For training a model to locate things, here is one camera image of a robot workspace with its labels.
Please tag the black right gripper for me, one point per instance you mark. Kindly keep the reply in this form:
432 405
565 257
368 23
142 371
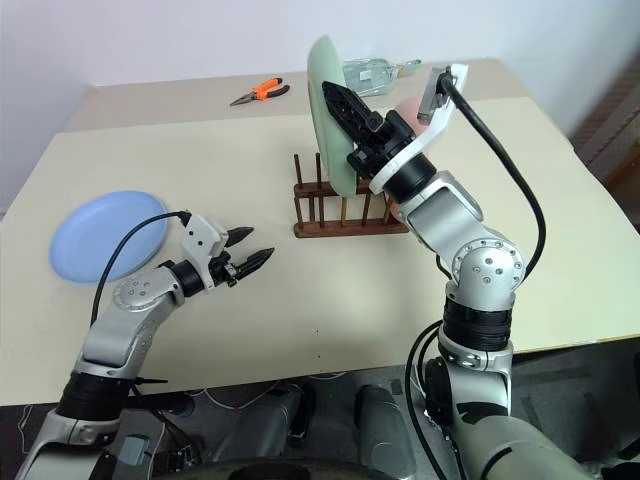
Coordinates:
387 140

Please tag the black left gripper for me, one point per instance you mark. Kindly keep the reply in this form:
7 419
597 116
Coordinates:
223 270

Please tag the green plate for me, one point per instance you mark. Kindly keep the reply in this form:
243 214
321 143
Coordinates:
320 100

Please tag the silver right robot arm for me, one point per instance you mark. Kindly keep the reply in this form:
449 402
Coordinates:
450 215

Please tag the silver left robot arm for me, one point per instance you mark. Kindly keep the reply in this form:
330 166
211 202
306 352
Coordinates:
110 340

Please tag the wooden dish rack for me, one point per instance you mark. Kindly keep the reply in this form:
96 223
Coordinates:
350 230

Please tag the clear plastic package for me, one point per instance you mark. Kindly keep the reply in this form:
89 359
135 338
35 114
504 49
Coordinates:
370 75

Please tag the pink plate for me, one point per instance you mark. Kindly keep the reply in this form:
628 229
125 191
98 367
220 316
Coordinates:
407 112

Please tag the blue plate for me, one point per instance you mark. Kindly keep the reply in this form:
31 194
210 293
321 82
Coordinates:
100 230

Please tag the dark grey rounded shape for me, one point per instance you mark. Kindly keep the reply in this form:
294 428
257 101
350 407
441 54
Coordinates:
385 425
265 420

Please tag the brown wooden furniture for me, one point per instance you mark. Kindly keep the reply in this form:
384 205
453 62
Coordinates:
612 130

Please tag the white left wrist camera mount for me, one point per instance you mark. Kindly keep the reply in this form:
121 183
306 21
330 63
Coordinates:
197 240

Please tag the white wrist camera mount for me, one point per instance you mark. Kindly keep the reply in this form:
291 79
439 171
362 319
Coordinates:
432 132
197 240

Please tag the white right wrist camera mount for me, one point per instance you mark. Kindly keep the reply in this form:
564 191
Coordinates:
432 132

